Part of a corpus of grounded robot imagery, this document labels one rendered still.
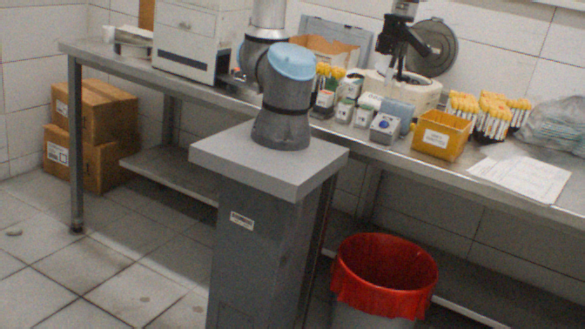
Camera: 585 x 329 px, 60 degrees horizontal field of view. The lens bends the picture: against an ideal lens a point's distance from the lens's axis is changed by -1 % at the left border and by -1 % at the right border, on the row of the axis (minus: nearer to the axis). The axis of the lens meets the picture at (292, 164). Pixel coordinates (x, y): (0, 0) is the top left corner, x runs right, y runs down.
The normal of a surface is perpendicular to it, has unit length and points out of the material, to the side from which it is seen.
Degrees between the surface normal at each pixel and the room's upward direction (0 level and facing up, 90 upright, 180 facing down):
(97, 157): 90
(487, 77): 90
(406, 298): 94
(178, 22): 90
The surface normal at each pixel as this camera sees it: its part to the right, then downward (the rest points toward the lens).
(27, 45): 0.87, 0.33
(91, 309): 0.16, -0.90
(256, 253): -0.47, 0.30
